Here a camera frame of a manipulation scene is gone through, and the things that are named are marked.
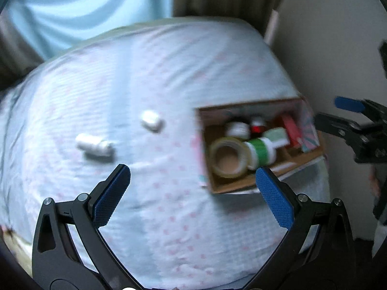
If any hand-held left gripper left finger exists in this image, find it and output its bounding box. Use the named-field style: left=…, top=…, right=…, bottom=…
left=32, top=164, right=142, bottom=290

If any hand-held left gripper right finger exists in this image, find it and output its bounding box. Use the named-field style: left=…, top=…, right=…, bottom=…
left=245, top=166, right=355, bottom=290

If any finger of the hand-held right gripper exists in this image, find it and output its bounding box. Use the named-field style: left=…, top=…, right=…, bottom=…
left=315, top=113, right=362, bottom=141
left=334, top=96, right=368, bottom=113

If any red carton box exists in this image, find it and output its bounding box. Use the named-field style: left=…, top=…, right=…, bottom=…
left=274, top=113, right=304, bottom=149

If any patterned cardboard box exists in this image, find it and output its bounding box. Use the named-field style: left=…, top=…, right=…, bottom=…
left=193, top=96, right=329, bottom=194

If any white tin with green band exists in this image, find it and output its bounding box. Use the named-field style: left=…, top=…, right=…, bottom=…
left=243, top=137, right=279, bottom=170

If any white pill bottle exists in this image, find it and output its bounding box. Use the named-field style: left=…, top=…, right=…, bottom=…
left=75, top=133, right=116, bottom=161

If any pale green jar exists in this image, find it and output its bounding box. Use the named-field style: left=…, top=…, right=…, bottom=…
left=262, top=127, right=291, bottom=149

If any yellow tape roll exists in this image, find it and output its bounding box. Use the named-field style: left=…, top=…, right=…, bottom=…
left=208, top=137, right=257, bottom=179

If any small red jar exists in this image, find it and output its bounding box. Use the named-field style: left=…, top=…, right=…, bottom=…
left=249, top=116, right=268, bottom=136

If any white jar with black band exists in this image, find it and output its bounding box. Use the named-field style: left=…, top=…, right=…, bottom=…
left=225, top=121, right=251, bottom=138

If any small white case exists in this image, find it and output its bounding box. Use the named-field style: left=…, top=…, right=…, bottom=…
left=141, top=110, right=165, bottom=134

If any person's right hand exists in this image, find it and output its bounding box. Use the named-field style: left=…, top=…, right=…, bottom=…
left=368, top=165, right=387, bottom=218

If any blue floral bed sheet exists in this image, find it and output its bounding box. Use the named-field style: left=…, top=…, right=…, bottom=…
left=0, top=16, right=332, bottom=290

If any patterned pillow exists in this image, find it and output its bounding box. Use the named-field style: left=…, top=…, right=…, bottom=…
left=0, top=225, right=34, bottom=277

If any grey left curtain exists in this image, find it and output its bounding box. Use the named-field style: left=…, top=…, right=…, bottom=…
left=0, top=12, right=46, bottom=93

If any light blue hanging cloth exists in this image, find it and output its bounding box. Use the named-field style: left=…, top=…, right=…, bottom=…
left=4, top=0, right=175, bottom=59

